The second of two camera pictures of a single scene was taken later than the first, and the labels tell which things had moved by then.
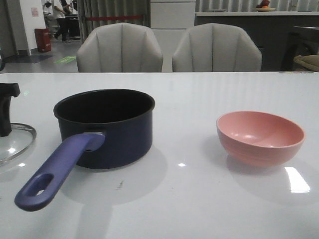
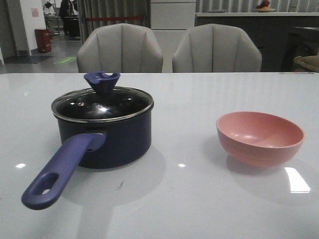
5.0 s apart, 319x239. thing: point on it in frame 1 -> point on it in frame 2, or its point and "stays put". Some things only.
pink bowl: x=259 y=139 stays put
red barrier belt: x=114 y=17 stays put
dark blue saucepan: x=102 y=129 stays put
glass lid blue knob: x=21 y=137 -> x=103 y=102
